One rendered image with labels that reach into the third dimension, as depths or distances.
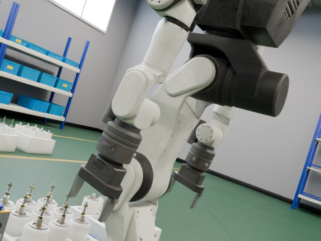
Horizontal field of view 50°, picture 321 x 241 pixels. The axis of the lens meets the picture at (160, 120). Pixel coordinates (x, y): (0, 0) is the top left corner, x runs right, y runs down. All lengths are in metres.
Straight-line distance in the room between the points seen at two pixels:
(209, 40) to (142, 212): 0.52
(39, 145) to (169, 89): 3.40
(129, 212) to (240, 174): 6.69
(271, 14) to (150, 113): 0.38
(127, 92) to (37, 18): 6.97
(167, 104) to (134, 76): 0.22
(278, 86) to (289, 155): 6.56
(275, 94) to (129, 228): 0.54
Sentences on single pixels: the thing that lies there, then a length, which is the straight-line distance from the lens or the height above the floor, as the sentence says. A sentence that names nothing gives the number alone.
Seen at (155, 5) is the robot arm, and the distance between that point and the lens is 0.79.
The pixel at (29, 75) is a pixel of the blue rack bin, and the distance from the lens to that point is 6.82.
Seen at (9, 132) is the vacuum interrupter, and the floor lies 0.20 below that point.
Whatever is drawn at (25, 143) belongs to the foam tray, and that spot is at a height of 0.10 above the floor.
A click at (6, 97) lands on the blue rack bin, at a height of 0.37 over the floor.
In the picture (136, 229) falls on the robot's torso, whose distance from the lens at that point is 1.01.
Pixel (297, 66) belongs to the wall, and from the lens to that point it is 7.73.
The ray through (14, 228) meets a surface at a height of 0.21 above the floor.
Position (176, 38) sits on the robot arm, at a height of 0.97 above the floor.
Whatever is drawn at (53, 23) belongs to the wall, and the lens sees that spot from 7.94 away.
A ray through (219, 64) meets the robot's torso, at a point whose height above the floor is 0.97.
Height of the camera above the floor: 0.79
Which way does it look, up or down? level
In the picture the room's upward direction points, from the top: 17 degrees clockwise
